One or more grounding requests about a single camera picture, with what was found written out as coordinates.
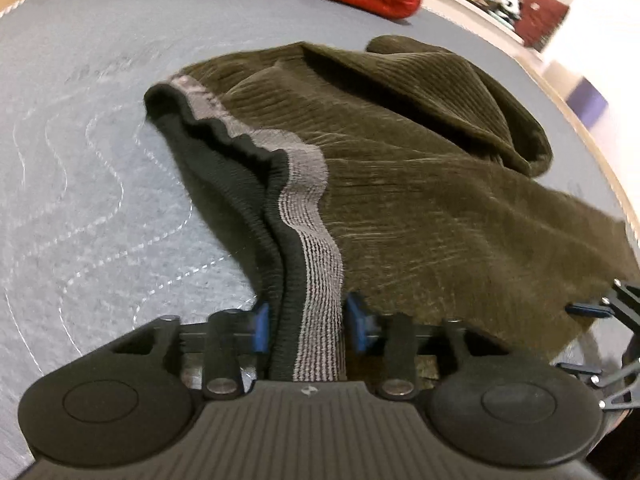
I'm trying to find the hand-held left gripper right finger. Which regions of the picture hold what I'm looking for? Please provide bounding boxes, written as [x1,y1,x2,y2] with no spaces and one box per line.
[345,292,502,402]

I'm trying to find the wooden bed frame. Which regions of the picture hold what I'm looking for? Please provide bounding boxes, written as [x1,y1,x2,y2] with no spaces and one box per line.
[425,0,640,246]

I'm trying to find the white window sill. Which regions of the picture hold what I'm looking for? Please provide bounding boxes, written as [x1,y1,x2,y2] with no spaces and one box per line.
[422,0,545,60]

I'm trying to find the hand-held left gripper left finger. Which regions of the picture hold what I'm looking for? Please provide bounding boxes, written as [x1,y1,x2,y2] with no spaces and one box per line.
[107,304,272,402]

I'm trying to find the dark red cushion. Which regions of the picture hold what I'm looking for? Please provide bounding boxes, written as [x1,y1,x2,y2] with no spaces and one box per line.
[515,0,571,51]

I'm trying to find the olive corduroy pants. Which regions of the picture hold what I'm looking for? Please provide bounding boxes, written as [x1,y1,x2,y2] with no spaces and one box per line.
[144,35,629,384]

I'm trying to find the panda plush toy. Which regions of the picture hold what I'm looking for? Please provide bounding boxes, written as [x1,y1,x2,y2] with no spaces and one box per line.
[494,0,525,20]

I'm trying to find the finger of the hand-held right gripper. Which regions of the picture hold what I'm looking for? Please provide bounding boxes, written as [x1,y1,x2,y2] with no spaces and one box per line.
[565,279,640,346]
[554,346,640,411]

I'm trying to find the grey quilted mattress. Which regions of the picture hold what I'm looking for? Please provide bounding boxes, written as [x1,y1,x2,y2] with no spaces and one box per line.
[0,0,640,480]

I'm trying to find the purple box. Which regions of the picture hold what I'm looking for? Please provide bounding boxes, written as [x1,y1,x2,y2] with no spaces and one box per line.
[567,79,609,129]

